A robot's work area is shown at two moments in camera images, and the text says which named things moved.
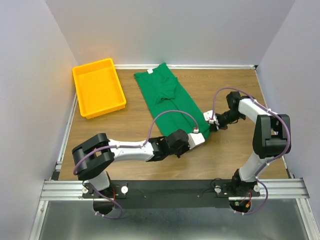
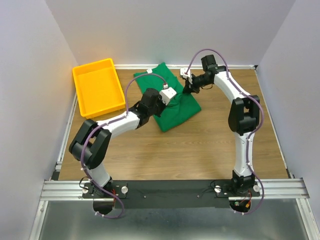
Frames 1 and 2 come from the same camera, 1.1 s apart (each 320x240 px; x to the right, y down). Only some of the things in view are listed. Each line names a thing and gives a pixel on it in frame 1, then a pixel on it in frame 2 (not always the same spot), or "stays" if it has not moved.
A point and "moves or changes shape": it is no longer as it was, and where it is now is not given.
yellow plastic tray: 98,89 stays
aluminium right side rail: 284,159 stays
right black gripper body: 227,118 to 198,81
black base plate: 171,194 stays
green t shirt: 173,109 moves or changes shape
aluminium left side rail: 59,161 stays
